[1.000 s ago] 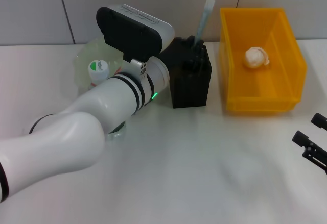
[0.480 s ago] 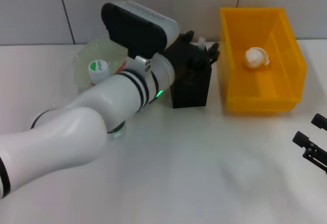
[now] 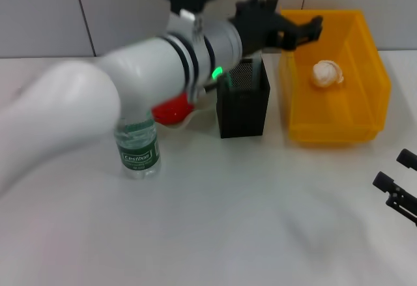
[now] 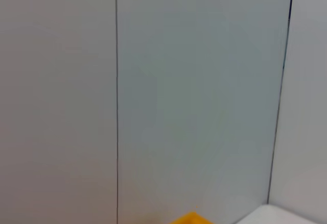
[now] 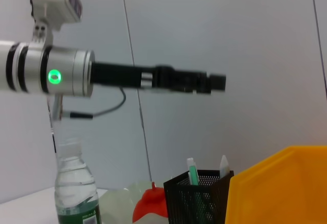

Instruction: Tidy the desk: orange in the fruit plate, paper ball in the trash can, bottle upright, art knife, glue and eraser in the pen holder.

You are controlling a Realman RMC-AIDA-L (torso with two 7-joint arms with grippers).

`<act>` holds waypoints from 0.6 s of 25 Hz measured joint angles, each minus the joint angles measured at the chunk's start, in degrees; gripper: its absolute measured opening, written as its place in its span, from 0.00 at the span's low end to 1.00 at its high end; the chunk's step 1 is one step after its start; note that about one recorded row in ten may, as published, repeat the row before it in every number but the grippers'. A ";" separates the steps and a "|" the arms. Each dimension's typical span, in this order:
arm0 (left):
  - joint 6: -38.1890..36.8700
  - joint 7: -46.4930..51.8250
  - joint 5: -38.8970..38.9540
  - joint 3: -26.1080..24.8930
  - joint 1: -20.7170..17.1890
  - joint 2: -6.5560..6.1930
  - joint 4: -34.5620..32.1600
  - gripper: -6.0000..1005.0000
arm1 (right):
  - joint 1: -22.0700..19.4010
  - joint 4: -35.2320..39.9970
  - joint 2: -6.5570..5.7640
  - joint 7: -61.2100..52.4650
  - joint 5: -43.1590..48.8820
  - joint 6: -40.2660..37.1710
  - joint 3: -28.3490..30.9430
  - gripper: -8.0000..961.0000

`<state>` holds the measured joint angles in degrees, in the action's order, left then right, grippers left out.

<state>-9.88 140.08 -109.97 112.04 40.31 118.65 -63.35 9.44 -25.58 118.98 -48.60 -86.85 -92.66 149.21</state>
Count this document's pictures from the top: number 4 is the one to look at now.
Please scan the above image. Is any yellow plastic bin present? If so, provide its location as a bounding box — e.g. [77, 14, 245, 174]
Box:
[167, 211, 216, 224]

